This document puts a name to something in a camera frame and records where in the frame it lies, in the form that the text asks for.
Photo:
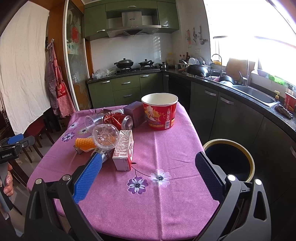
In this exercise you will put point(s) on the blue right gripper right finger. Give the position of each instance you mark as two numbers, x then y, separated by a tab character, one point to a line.
210	177

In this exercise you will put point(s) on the crushed red cola can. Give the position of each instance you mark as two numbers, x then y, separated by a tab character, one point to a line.
119	120

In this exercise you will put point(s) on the purple cardboard box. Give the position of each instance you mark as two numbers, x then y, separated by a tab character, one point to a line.
136	111

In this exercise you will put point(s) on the person's left hand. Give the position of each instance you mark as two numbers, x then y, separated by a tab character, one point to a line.
8	188

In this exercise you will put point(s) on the black lidded pot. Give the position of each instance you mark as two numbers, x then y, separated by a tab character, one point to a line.
146	63

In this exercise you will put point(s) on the wooden cutting board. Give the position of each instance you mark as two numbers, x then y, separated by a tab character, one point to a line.
233	67

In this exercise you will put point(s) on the dark rag on counter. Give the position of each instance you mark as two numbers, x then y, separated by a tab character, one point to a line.
282	110

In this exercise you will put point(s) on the purple floral tablecloth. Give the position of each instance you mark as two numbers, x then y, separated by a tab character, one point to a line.
163	196

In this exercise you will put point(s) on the green lower drawer cabinet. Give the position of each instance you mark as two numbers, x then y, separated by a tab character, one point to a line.
124	90

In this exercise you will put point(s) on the dark green counter cabinets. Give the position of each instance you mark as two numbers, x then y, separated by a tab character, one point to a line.
218	111

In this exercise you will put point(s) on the glass sliding door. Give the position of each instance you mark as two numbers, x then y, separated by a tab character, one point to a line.
75	56

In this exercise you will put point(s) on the large black wok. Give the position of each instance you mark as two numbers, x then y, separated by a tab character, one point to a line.
197	70

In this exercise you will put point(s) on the plastic bag on counter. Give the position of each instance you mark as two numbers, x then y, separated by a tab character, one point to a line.
101	73

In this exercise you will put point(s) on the orange foam fruit net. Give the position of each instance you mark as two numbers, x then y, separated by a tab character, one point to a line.
84	144

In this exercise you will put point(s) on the red white milk carton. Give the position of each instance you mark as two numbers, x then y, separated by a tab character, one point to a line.
123	152

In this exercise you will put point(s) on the white hanging curtain sheet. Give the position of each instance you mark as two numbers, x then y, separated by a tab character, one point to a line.
23	62

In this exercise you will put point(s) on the black wok on stove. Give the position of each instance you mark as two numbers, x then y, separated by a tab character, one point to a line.
124	64

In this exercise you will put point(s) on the steel range hood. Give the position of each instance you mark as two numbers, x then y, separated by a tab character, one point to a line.
132	23

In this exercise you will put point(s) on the red patterned apron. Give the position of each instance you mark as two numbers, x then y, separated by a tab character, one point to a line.
60	99

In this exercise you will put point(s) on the yellow soap dispenser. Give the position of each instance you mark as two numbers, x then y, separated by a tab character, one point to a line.
277	94

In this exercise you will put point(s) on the red cup on counter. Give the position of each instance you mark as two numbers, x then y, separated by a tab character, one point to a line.
290	102

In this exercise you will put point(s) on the red paper noodle bucket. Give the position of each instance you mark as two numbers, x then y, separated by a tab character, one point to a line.
160	110

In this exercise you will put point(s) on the clear plastic water bottle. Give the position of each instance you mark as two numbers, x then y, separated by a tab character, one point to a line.
105	136

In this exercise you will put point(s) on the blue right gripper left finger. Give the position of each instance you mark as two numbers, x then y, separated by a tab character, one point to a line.
84	180

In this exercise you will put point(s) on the green upper cabinets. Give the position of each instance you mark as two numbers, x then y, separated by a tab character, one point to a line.
95	15

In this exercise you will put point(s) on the chrome sink faucet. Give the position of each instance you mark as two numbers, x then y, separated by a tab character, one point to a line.
244	72

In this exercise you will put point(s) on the clear plastic cup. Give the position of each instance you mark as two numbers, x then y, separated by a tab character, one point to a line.
91	121

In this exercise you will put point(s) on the dark red chair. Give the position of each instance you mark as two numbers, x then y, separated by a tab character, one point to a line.
35	129

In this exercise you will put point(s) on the steel kitchen sink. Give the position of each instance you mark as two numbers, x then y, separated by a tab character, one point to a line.
257	95

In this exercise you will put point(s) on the yellow rimmed blue trash bin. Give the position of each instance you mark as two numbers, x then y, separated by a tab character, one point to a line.
232	158

